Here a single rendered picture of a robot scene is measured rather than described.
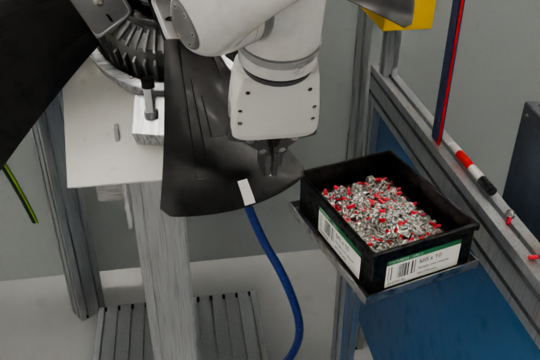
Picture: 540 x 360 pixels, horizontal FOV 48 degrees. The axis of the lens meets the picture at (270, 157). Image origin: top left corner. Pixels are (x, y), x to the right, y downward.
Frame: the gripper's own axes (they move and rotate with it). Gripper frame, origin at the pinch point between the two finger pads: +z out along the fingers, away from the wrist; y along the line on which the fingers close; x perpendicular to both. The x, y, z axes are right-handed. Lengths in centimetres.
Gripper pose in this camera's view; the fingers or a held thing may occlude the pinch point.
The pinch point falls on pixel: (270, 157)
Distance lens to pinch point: 75.7
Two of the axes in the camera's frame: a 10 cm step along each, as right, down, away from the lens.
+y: -9.9, 0.7, -1.4
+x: 1.5, 7.4, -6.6
